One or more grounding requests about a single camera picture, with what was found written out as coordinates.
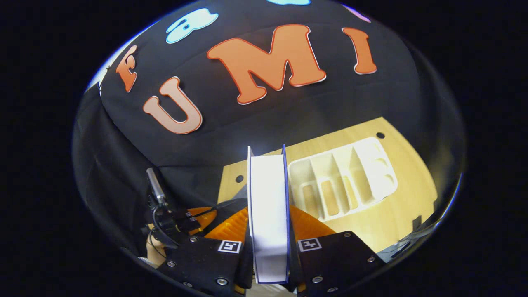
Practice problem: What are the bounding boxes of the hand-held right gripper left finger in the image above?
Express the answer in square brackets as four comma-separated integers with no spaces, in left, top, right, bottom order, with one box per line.
[159,206,253,295]

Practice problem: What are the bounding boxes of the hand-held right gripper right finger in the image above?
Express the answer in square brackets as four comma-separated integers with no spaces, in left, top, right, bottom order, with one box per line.
[287,205,387,295]

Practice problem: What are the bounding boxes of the blue cover book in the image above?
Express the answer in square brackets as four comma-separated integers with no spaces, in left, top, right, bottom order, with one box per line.
[247,144,299,285]

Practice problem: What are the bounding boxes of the white plastic bookshelf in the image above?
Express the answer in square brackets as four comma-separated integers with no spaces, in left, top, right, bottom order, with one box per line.
[288,137,399,222]

